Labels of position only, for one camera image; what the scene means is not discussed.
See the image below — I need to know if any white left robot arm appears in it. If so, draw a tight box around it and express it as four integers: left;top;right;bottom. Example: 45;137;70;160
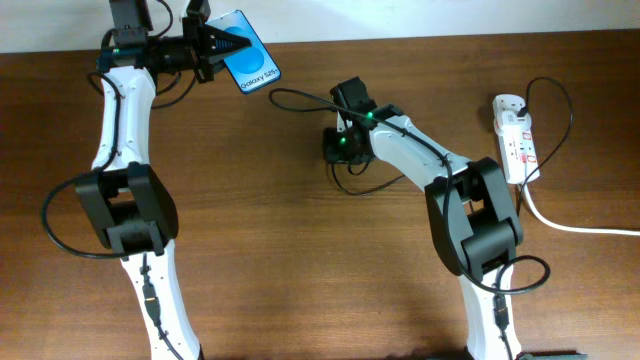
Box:
74;1;251;359

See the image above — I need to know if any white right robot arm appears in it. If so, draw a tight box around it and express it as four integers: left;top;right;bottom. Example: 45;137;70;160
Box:
323;77;523;359

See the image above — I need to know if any white power extension socket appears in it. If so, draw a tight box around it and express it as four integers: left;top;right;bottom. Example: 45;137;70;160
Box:
492;94;540;184

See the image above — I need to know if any blue Samsung Galaxy smartphone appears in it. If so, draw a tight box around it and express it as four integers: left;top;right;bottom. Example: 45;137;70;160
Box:
207;10;281;95

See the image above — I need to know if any white extension power cord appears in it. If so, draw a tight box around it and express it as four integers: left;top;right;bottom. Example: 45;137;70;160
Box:
519;164;640;237

